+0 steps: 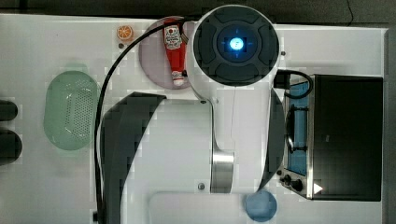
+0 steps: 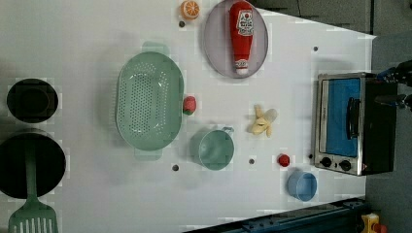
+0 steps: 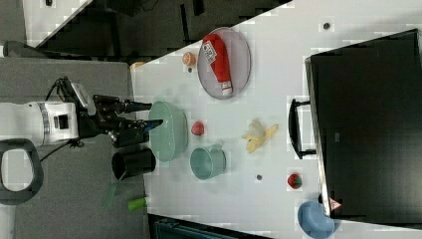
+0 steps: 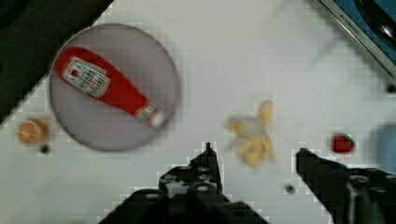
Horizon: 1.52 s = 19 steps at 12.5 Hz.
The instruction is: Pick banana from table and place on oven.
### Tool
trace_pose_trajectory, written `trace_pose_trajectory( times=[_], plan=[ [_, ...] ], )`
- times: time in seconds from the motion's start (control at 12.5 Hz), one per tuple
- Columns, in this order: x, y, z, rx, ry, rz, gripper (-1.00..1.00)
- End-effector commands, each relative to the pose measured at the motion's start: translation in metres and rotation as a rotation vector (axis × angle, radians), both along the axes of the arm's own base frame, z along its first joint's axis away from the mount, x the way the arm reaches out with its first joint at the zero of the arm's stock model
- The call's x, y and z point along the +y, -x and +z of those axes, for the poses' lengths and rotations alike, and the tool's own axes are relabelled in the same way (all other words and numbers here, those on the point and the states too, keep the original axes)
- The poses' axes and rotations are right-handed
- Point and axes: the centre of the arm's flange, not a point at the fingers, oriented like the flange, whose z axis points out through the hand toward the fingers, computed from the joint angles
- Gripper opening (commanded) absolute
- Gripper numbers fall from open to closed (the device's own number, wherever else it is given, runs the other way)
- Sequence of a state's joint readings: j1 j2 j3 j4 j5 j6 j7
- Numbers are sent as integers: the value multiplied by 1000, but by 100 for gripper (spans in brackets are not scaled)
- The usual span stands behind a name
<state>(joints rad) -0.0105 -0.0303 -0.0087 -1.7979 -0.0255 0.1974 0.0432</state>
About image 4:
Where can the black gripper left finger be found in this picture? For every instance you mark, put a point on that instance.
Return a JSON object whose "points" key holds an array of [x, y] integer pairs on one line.
{"points": [[186, 194]]}

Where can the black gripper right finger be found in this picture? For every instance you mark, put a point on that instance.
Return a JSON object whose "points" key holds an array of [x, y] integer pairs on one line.
{"points": [[350, 195]]}

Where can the peeled toy banana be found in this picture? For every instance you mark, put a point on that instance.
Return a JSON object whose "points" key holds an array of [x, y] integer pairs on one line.
{"points": [[254, 133]]}

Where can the black toaster oven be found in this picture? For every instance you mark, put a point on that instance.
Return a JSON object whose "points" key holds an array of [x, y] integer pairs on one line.
{"points": [[372, 24]]}

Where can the small red strawberry toy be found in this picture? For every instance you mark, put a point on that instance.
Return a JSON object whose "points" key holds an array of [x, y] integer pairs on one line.
{"points": [[342, 143]]}

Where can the blue cup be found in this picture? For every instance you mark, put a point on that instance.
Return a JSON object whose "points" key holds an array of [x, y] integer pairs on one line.
{"points": [[382, 147]]}

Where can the grey round plate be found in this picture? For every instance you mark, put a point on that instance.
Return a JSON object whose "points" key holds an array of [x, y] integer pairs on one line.
{"points": [[145, 62]]}

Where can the red ketchup bottle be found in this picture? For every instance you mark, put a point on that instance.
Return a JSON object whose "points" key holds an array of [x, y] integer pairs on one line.
{"points": [[91, 74]]}

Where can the orange slice toy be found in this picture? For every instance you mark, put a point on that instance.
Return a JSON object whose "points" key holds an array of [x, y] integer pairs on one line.
{"points": [[32, 131]]}

